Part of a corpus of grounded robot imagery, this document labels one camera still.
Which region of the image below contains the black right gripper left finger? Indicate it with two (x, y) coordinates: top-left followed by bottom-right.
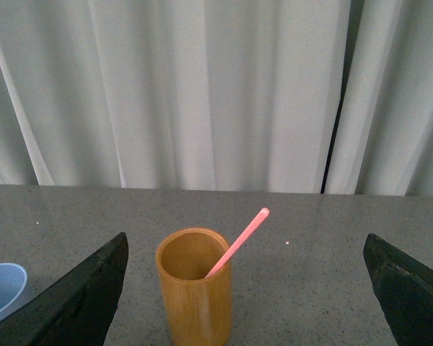
(0, 232), (128, 345)

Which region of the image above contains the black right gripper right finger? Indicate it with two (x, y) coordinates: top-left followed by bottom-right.
(363, 234), (433, 345)

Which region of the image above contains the blue plastic cup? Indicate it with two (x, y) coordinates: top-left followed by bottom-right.
(0, 263), (36, 321)

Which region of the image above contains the pink chopstick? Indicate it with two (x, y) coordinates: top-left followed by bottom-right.
(205, 208), (270, 278)

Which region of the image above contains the bamboo chopstick holder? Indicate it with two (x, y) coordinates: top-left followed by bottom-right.
(155, 228), (232, 345)

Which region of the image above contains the white curtain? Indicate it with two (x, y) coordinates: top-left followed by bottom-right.
(0, 1), (433, 195)

